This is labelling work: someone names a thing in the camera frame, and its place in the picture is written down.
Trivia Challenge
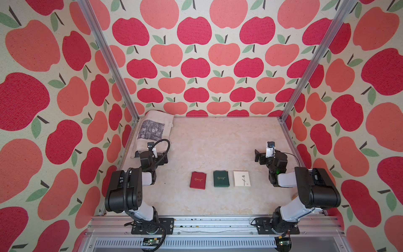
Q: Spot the right aluminium frame post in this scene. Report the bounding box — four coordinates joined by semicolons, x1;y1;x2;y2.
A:
279;0;357;126

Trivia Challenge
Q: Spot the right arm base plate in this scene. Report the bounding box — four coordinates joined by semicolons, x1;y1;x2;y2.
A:
251;217;300;235

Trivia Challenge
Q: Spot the aluminium frame post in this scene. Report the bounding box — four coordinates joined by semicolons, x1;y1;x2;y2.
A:
78;0;140;123
279;0;357;126

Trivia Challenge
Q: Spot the black corrugated cable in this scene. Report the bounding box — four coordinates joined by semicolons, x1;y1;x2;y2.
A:
122;139;171;252

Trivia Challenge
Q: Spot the folded beige patterned cloth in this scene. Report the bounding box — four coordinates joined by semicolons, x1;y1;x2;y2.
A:
130;110;174;159

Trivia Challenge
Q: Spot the cream lift-off box lid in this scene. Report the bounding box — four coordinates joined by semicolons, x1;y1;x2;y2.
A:
234;171;251;187

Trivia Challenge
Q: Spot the left aluminium frame post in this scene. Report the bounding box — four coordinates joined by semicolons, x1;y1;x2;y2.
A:
78;0;140;123

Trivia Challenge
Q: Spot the green jewelry box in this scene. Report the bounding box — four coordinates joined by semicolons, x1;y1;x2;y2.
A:
213;171;230;188

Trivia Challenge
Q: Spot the red jewelry box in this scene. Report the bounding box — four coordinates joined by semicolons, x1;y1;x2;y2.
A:
190;172;207;190

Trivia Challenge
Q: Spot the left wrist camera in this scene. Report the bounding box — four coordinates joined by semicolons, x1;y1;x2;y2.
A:
148;142;158;158

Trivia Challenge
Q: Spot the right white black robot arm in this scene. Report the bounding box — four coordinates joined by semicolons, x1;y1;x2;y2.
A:
255;148;341;233

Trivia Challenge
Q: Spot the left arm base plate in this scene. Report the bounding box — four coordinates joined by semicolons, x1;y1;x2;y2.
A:
131;218;175;235

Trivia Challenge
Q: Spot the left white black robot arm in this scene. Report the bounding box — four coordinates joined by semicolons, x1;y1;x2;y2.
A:
105;151;167;225

